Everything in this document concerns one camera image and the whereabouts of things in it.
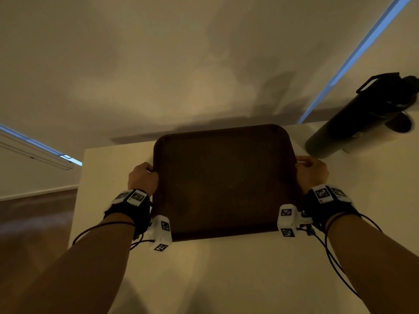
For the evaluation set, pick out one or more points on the person's right hand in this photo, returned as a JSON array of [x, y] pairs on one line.
[[312, 173]]

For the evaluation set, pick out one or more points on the person's left hand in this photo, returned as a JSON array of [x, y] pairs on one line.
[[142, 178]]

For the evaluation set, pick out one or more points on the person's left thumb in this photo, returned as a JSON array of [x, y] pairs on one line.
[[148, 166]]

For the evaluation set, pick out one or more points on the person's right thumb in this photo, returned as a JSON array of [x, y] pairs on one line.
[[302, 159]]

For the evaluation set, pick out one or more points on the dark brown plastic tray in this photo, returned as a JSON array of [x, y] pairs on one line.
[[222, 183]]

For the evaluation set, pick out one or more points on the person's left forearm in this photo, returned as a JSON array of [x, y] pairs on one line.
[[75, 271]]

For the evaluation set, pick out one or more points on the person's right forearm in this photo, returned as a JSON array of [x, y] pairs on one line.
[[376, 261]]

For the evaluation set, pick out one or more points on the white table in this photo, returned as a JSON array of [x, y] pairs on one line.
[[248, 258]]

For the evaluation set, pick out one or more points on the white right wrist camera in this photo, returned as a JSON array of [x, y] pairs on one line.
[[288, 220]]

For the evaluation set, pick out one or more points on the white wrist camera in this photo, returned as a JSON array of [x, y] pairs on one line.
[[288, 220], [162, 232]]

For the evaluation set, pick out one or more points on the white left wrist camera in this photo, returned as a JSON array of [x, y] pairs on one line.
[[162, 232]]

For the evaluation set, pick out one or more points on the white wall rail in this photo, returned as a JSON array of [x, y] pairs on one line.
[[36, 150]]

